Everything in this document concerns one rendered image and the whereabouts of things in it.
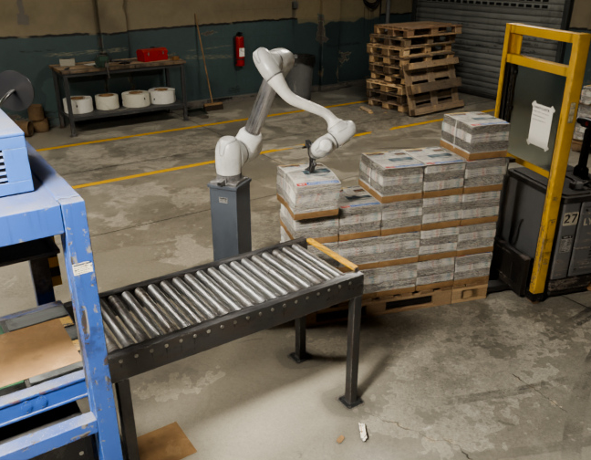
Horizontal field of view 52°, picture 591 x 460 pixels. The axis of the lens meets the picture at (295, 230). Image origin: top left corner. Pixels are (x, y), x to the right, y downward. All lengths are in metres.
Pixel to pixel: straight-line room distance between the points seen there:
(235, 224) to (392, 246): 1.06
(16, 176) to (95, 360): 0.69
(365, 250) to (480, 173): 0.91
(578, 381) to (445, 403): 0.85
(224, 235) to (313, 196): 0.63
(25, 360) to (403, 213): 2.44
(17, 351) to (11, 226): 0.84
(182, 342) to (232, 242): 1.30
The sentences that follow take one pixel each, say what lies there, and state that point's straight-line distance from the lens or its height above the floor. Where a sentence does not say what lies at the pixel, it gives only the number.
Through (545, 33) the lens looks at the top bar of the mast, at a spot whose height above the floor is 1.82.
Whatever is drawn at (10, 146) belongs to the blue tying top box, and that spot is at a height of 1.71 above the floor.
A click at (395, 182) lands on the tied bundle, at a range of 3.92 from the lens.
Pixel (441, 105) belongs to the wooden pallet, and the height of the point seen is 0.11.
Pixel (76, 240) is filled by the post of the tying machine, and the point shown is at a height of 1.42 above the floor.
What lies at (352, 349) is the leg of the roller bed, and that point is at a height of 0.37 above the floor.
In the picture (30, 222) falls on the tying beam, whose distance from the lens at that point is 2.04.
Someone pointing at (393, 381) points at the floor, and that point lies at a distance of 3.71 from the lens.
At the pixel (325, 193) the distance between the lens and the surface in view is 3.64.
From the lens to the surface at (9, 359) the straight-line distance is 2.72.
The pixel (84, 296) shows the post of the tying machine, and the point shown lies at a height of 1.21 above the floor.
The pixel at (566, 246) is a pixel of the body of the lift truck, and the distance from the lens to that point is 4.67.
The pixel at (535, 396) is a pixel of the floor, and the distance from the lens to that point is 3.81.
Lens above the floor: 2.24
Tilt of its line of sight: 24 degrees down
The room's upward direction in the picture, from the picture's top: straight up
